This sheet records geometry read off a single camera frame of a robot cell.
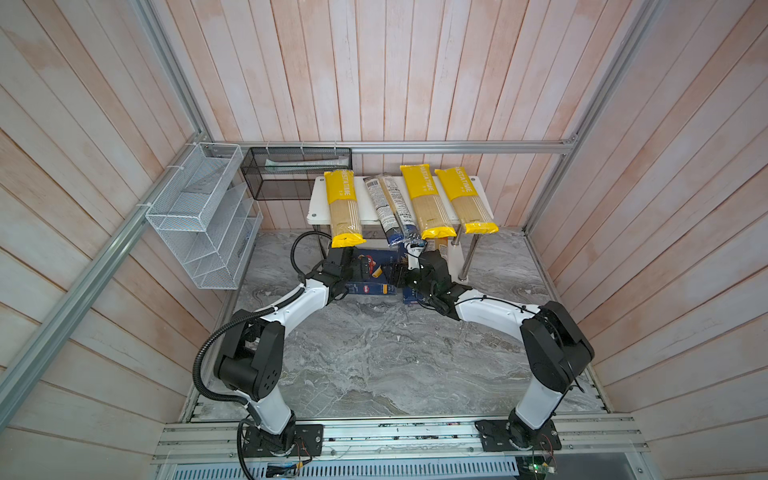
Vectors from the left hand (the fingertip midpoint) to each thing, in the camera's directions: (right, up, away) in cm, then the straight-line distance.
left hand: (354, 267), depth 92 cm
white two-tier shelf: (-8, +14, -16) cm, 23 cm away
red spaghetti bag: (+30, +8, +12) cm, 33 cm away
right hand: (+10, +1, -4) cm, 11 cm away
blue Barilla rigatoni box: (+5, -2, -7) cm, 9 cm away
